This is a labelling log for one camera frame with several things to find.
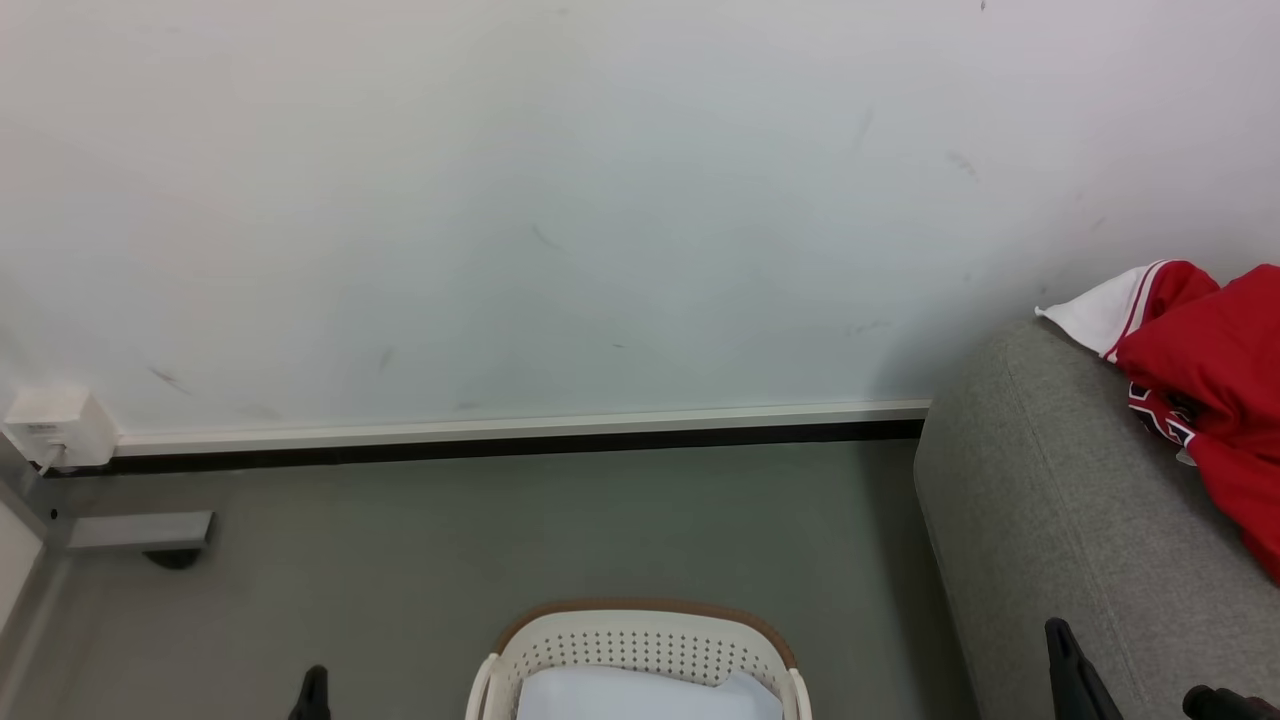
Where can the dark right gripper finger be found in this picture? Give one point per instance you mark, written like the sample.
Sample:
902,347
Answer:
1080,680
1235,705

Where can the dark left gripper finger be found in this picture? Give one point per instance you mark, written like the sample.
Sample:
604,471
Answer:
313,695

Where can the red garment with logo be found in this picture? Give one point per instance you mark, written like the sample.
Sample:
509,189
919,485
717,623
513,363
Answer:
1240,480

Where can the white perforated laundry basket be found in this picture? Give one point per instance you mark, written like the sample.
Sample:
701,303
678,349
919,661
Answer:
640,640

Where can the grey fabric sofa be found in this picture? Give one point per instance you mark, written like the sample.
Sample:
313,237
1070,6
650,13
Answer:
1050,520

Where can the grey metal table foot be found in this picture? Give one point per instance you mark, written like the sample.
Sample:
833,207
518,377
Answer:
140,535

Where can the white and black baseboard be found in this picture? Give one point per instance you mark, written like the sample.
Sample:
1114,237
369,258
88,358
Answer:
500,440

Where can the grey metal table leg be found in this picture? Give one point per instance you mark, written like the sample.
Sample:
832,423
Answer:
25,560

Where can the pale white cloth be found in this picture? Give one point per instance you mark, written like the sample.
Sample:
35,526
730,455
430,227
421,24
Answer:
650,695

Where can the white wall power adapter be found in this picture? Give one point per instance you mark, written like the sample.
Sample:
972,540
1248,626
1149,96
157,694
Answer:
60,425

